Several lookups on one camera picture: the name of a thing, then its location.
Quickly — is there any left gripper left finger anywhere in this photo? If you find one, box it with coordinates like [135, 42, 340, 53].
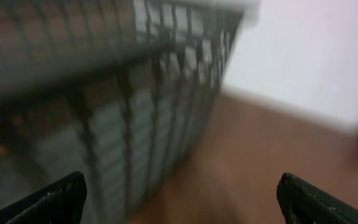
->
[0, 171, 87, 224]

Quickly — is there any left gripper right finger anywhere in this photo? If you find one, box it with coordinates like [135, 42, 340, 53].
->
[277, 172, 358, 224]

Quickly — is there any grey plastic basket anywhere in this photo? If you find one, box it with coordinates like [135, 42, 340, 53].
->
[0, 0, 260, 223]

